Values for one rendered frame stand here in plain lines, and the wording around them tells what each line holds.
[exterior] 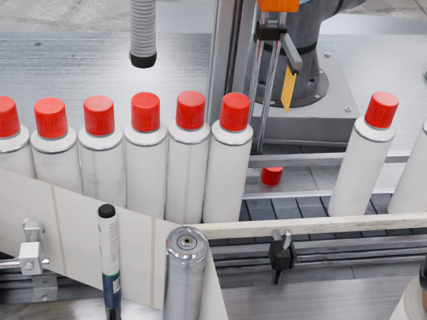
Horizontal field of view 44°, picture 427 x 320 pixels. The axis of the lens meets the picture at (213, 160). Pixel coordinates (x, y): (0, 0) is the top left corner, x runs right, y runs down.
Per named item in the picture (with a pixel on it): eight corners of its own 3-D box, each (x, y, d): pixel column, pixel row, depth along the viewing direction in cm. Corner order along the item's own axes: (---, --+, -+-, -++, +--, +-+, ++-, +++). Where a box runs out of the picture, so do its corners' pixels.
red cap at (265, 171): (284, 180, 90) (288, 166, 87) (269, 188, 88) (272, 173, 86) (271, 169, 92) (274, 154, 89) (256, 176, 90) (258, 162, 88)
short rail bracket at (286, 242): (264, 300, 71) (279, 241, 63) (260, 281, 73) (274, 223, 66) (288, 298, 72) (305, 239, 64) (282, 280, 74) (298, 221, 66)
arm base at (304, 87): (248, 103, 95) (253, 54, 89) (233, 60, 107) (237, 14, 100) (328, 100, 98) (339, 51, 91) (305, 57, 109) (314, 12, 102)
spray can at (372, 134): (332, 228, 75) (373, 111, 62) (321, 202, 79) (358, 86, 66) (366, 226, 76) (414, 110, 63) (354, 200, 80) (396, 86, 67)
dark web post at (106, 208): (106, 328, 61) (96, 215, 48) (106, 315, 62) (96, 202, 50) (121, 327, 61) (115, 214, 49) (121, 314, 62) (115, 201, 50)
